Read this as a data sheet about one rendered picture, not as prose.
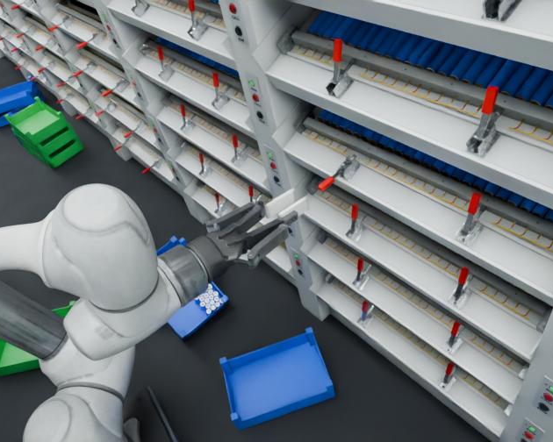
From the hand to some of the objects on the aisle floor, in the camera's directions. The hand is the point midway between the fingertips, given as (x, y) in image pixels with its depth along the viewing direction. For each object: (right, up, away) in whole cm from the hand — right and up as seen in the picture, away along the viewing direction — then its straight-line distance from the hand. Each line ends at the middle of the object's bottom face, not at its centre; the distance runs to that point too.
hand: (287, 207), depth 88 cm
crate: (-1, -52, +59) cm, 79 cm away
